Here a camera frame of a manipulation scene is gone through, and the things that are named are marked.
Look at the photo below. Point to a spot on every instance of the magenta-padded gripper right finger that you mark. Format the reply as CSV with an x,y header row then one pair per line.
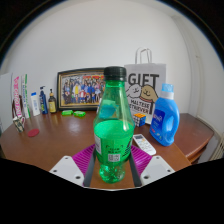
x,y
155,168

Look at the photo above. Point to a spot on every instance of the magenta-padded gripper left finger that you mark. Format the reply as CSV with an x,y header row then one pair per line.
x,y
68,168

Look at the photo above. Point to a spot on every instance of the green plastic drink bottle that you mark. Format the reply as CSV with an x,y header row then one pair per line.
x,y
113,133

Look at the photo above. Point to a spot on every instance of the white remote control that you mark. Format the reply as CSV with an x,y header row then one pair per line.
x,y
144,144

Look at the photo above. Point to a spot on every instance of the blue detergent bottle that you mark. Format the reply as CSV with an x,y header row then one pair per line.
x,y
165,120

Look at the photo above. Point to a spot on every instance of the flat round red coaster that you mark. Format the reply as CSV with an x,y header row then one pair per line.
x,y
33,133

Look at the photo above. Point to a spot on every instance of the colourful puzzle cube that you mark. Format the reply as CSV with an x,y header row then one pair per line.
x,y
140,120

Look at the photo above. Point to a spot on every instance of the wooden side cabinet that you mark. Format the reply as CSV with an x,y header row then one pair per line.
x,y
193,133

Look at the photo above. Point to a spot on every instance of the small green box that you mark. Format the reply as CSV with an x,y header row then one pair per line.
x,y
79,114
67,112

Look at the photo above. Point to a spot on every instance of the amber pump bottle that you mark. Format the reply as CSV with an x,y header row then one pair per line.
x,y
52,105

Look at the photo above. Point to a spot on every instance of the camouflage print mug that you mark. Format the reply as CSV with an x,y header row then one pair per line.
x,y
19,124

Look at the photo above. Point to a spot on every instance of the white radiator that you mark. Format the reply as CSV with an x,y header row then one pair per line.
x,y
218,148

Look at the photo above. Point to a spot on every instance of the dark blue pump bottle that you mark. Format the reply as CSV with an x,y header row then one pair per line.
x,y
43,103

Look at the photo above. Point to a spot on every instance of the white lotion bottle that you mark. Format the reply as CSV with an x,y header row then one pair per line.
x,y
35,105

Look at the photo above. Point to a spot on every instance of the framed group photo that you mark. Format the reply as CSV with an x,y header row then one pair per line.
x,y
80,89

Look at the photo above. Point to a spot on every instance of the white paper gift bag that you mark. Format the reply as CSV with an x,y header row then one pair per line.
x,y
146,86

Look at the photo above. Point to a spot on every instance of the wooden chair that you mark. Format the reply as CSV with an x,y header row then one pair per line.
x,y
13,106

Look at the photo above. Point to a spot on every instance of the green and white cardboard tube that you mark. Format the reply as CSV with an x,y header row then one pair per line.
x,y
25,96

